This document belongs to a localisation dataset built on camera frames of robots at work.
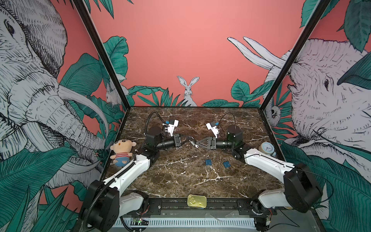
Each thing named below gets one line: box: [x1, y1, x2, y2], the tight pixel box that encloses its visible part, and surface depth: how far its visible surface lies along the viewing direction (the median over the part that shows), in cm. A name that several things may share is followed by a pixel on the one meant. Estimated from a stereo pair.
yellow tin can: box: [186, 194, 208, 209], surface depth 74 cm
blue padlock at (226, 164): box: [222, 158, 232, 169], surface depth 92 cm
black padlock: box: [188, 135, 197, 147], surface depth 75 cm
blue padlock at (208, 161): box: [205, 155, 213, 166], surface depth 92 cm
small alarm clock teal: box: [258, 141, 277, 158], surface depth 95 cm
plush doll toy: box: [110, 138, 137, 167], surface depth 89 cm
